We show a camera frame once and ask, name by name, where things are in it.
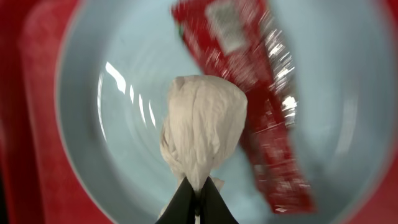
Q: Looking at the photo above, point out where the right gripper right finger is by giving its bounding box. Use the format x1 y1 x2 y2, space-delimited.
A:
200 177 238 224

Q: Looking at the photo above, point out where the white napkin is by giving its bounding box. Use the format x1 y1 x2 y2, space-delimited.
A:
160 75 248 194

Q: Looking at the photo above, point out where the red snack wrapper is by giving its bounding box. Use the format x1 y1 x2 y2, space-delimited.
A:
171 0 315 214

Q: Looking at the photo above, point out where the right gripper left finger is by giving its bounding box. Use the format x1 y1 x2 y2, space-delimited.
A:
155 177 196 224

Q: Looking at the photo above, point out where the light blue plate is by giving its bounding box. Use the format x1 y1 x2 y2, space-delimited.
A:
57 0 397 223

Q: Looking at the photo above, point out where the red plastic tray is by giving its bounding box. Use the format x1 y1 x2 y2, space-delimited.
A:
0 0 398 224

